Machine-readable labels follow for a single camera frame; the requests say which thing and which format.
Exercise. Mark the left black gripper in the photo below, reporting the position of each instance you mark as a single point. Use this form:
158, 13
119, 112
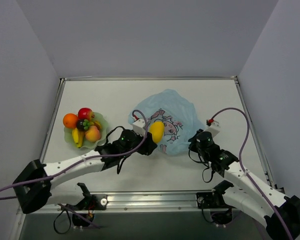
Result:
147, 144

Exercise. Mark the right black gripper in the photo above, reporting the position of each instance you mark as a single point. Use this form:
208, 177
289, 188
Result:
194, 141

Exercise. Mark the yellow fake fruit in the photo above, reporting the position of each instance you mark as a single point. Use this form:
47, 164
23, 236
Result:
157, 130

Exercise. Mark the blue translucent plastic bag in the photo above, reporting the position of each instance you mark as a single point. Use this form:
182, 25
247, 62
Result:
179, 117

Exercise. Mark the orange fake peach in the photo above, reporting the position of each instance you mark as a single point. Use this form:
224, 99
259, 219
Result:
93, 134

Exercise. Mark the yellow fake banana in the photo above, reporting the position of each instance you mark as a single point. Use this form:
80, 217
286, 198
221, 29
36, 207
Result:
78, 137

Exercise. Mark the dark red fake fruit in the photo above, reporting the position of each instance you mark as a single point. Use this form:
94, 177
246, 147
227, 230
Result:
84, 124

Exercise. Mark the red fake apple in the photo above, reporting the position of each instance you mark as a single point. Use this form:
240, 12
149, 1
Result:
86, 113

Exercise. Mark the small orange fake fruit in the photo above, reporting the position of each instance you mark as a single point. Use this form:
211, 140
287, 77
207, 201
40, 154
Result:
70, 120

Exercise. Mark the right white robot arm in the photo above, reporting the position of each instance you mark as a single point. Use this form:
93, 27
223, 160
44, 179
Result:
284, 222

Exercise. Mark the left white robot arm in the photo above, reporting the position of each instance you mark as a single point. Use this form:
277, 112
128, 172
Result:
34, 185

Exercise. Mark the green glass bowl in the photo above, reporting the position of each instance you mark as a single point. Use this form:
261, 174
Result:
100, 122

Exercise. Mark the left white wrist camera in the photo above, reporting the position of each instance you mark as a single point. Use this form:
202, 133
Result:
139, 127

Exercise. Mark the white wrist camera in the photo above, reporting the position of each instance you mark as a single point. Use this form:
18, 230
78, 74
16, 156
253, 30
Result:
139, 127
213, 127

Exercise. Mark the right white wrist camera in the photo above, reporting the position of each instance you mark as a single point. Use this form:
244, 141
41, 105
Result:
213, 127

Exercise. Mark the aluminium front rail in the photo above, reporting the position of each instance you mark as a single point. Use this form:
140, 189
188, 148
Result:
150, 200

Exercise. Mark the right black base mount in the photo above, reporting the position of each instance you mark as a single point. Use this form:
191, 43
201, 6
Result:
214, 210

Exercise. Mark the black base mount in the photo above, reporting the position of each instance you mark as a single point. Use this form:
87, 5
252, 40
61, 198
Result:
82, 215
214, 210

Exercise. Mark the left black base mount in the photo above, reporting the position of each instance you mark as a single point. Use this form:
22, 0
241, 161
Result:
82, 215

